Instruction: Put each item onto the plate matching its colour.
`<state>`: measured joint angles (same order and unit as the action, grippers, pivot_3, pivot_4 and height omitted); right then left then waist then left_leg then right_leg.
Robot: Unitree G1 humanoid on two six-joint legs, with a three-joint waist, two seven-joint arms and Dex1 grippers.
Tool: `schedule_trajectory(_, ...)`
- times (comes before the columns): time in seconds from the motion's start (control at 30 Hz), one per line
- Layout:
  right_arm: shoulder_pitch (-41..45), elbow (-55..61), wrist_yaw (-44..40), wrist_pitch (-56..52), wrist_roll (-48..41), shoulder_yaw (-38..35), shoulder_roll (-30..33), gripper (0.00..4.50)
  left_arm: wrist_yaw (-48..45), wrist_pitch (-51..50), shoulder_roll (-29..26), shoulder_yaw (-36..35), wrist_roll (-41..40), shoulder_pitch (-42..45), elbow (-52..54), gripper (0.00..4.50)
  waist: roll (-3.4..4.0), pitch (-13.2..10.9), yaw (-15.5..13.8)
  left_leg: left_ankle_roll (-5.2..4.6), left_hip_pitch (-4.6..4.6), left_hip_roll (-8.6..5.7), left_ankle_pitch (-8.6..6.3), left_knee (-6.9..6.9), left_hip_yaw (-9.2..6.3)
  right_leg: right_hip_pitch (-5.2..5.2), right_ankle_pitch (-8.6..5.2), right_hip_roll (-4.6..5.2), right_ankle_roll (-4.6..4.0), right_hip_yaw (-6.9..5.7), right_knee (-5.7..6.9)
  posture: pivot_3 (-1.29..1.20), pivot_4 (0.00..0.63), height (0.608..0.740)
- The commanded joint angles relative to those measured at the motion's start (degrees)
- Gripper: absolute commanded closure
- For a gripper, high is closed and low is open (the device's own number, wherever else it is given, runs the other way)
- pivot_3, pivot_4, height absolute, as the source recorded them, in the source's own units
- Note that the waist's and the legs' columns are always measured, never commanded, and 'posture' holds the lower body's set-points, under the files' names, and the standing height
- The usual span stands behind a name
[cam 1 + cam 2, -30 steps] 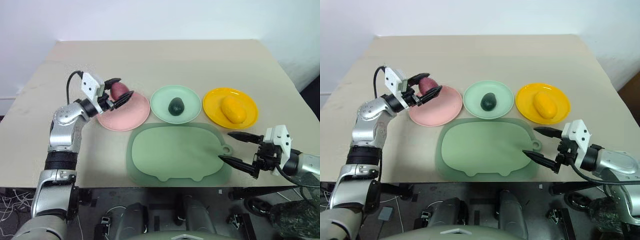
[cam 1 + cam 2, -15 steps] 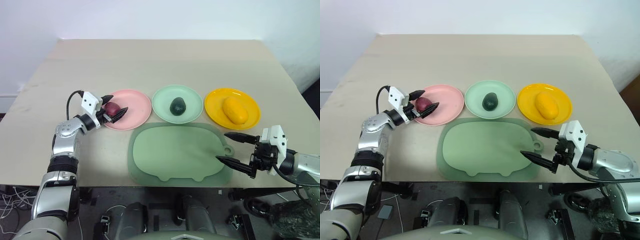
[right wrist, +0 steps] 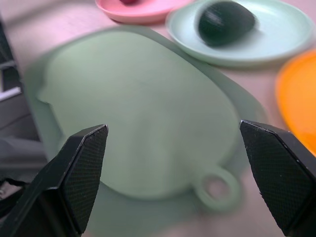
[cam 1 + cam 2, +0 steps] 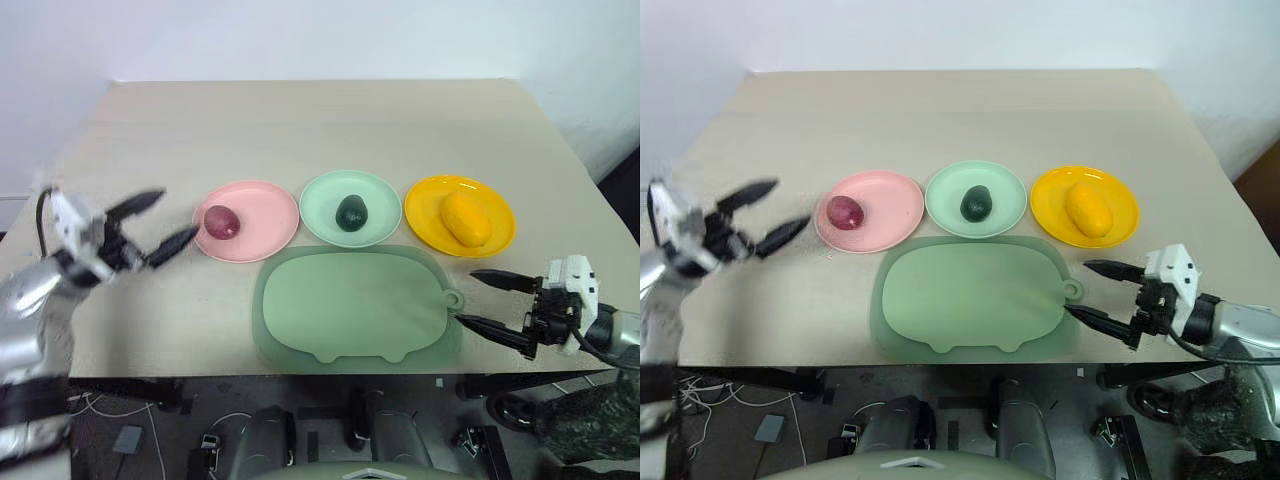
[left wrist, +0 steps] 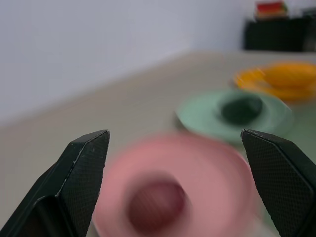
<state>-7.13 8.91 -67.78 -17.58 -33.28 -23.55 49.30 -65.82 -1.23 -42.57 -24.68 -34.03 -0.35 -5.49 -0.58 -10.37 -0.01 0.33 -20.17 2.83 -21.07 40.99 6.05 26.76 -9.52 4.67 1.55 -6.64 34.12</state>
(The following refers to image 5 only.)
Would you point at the orange round item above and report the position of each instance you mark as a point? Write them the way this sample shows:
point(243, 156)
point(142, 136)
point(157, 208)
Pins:
point(288, 74)

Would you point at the orange plate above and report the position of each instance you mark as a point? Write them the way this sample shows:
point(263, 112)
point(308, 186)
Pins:
point(249, 81)

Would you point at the green plate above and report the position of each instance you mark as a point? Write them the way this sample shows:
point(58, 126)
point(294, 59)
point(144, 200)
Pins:
point(202, 116)

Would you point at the dark green round item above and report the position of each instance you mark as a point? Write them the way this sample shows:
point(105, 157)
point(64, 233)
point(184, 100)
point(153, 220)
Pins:
point(240, 109)

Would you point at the black box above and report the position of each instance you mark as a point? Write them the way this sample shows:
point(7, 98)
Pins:
point(276, 34)

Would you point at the red and green object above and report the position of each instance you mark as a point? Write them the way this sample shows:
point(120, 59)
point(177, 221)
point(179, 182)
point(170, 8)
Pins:
point(270, 8)

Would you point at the pink plate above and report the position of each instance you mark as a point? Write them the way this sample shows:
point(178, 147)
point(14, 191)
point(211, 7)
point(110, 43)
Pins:
point(197, 168)

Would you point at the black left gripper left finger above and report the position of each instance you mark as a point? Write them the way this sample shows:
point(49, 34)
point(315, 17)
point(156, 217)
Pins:
point(74, 182)

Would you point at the dark red round item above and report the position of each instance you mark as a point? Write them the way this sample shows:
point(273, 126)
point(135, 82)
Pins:
point(155, 205)

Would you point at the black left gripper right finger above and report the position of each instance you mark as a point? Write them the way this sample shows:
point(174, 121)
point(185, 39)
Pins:
point(279, 177)

